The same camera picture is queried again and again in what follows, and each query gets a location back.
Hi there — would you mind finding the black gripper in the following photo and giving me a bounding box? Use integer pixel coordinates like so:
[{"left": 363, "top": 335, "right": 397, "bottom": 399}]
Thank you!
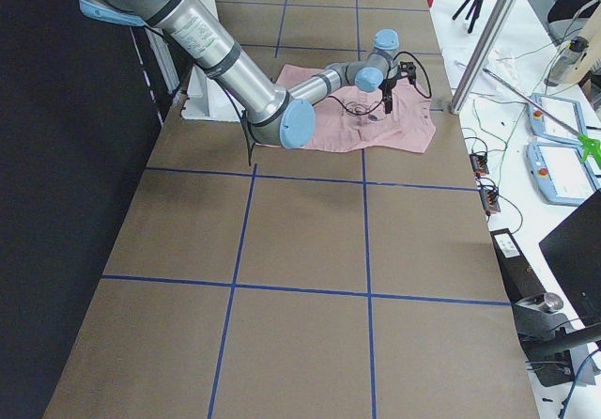
[{"left": 380, "top": 64, "right": 402, "bottom": 113}]

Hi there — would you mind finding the pink Snoopy t-shirt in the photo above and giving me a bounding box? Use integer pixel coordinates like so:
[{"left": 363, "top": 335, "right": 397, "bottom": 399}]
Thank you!
[{"left": 304, "top": 80, "right": 436, "bottom": 153}]

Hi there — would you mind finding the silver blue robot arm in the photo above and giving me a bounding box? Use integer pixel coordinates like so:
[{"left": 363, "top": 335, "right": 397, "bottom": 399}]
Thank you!
[{"left": 79, "top": 0, "right": 400, "bottom": 148}]

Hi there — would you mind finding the upper orange black connector block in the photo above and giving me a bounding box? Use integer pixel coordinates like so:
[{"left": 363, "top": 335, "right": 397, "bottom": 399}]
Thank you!
[{"left": 470, "top": 153, "right": 489, "bottom": 178}]

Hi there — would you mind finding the orange black connector block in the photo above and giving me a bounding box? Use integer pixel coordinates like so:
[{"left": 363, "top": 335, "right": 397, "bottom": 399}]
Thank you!
[
  {"left": 470, "top": 153, "right": 489, "bottom": 178},
  {"left": 479, "top": 186, "right": 501, "bottom": 216}
]

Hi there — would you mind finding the lower orange black connector block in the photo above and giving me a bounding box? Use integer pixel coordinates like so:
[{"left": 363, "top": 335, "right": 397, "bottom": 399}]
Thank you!
[{"left": 479, "top": 186, "right": 501, "bottom": 216}]

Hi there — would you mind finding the upper blue teach pendant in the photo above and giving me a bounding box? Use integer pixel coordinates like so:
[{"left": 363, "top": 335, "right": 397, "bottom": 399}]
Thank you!
[{"left": 528, "top": 93, "right": 588, "bottom": 145}]

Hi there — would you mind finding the blue teach pendant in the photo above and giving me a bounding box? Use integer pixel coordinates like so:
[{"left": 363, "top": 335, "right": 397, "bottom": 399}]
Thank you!
[
  {"left": 526, "top": 142, "right": 600, "bottom": 207},
  {"left": 528, "top": 93, "right": 588, "bottom": 145}
]

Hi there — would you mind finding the lower blue teach pendant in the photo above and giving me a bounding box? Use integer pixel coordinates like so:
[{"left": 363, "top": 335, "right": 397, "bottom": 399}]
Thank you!
[{"left": 526, "top": 142, "right": 600, "bottom": 207}]

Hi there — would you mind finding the green plastic clamp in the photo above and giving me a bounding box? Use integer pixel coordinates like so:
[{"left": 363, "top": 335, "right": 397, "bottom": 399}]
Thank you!
[{"left": 578, "top": 133, "right": 601, "bottom": 167}]

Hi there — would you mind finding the black box with white label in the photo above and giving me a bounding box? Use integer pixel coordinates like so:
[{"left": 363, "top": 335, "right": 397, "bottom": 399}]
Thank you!
[{"left": 490, "top": 228, "right": 546, "bottom": 303}]

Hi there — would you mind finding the grey metal clamp stand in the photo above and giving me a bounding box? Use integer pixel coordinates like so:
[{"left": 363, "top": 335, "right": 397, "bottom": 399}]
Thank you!
[{"left": 512, "top": 293, "right": 600, "bottom": 387}]

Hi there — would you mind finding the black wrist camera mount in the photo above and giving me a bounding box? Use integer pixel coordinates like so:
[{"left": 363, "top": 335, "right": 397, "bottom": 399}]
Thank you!
[{"left": 397, "top": 61, "right": 417, "bottom": 86}]

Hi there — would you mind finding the green wire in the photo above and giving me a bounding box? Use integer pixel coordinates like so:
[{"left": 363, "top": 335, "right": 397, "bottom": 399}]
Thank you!
[{"left": 462, "top": 94, "right": 530, "bottom": 190}]

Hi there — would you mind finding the black camera tripod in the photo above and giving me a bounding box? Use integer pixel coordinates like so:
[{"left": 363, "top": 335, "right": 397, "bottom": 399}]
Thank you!
[{"left": 452, "top": 0, "right": 484, "bottom": 34}]

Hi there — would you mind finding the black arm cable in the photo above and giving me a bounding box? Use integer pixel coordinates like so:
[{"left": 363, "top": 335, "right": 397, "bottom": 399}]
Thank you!
[{"left": 224, "top": 50, "right": 434, "bottom": 166}]

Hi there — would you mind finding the aluminium frame post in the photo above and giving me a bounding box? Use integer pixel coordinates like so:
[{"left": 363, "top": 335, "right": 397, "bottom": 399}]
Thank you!
[{"left": 450, "top": 0, "right": 516, "bottom": 115}]

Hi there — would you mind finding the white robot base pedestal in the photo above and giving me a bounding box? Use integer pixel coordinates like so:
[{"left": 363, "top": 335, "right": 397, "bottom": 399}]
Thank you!
[{"left": 180, "top": 28, "right": 245, "bottom": 123}]

